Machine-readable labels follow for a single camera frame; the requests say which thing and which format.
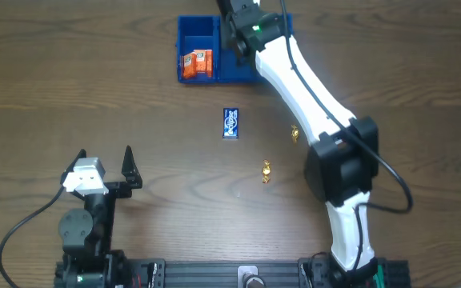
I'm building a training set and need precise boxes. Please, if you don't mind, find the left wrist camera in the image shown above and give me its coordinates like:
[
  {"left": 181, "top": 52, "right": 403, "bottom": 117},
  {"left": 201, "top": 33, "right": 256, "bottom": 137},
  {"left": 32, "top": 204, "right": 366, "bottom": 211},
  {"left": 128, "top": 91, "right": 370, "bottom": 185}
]
[{"left": 62, "top": 157, "right": 110, "bottom": 196}]

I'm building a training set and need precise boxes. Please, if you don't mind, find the blue tray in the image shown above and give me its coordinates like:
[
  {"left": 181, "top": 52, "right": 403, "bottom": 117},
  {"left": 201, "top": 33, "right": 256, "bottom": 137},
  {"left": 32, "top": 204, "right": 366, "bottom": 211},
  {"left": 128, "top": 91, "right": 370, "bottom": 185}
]
[{"left": 176, "top": 14, "right": 295, "bottom": 85}]

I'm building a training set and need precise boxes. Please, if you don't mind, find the black cable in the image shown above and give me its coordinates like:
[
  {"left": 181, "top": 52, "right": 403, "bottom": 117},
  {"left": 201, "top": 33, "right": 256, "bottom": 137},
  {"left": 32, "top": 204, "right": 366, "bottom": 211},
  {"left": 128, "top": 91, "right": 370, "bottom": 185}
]
[
  {"left": 0, "top": 186, "right": 66, "bottom": 288},
  {"left": 279, "top": 0, "right": 414, "bottom": 215}
]

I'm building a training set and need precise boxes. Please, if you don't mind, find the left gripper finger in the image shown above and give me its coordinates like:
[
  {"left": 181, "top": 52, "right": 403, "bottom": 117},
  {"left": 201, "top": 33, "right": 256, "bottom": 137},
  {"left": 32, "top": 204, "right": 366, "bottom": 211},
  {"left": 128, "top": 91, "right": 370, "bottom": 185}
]
[
  {"left": 60, "top": 148, "right": 88, "bottom": 186},
  {"left": 120, "top": 145, "right": 143, "bottom": 183}
]

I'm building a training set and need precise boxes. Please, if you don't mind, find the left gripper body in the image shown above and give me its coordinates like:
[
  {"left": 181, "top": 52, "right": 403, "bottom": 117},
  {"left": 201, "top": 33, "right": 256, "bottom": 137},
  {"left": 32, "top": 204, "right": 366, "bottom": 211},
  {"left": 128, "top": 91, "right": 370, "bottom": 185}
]
[{"left": 102, "top": 180, "right": 143, "bottom": 199}]

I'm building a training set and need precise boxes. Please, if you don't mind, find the mounting rail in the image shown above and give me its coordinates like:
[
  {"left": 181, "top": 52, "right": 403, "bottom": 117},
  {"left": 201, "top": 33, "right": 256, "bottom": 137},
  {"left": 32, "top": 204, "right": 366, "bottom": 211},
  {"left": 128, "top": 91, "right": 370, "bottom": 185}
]
[{"left": 54, "top": 258, "right": 411, "bottom": 288}]

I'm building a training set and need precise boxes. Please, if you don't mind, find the orange candy box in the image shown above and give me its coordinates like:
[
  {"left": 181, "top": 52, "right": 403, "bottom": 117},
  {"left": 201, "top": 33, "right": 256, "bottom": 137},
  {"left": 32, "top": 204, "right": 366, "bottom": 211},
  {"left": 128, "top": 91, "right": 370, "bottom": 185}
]
[
  {"left": 181, "top": 52, "right": 198, "bottom": 80},
  {"left": 193, "top": 49, "right": 214, "bottom": 78}
]

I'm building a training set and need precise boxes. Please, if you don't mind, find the blue candy pack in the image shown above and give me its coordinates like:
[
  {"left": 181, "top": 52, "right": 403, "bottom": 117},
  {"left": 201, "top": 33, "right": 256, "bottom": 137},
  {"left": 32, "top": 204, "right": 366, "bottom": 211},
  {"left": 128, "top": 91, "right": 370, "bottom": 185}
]
[{"left": 222, "top": 107, "right": 240, "bottom": 140}]

